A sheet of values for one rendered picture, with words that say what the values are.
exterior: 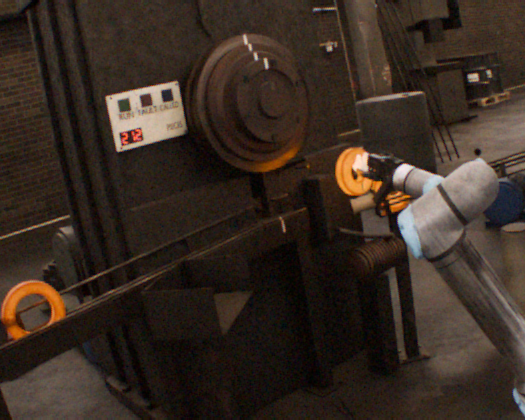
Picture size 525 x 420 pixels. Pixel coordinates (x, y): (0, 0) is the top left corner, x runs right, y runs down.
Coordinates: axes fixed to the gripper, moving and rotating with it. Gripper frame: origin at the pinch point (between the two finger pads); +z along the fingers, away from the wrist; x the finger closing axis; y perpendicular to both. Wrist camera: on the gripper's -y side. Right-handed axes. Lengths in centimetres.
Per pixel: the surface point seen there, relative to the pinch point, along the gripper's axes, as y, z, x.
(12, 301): -16, 17, 116
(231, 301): -22, -13, 61
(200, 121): 18, 25, 45
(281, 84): 27.2, 18.6, 16.6
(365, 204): -19.2, 4.5, -12.1
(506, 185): -64, 32, -181
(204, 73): 33, 29, 40
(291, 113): 17.2, 16.4, 14.2
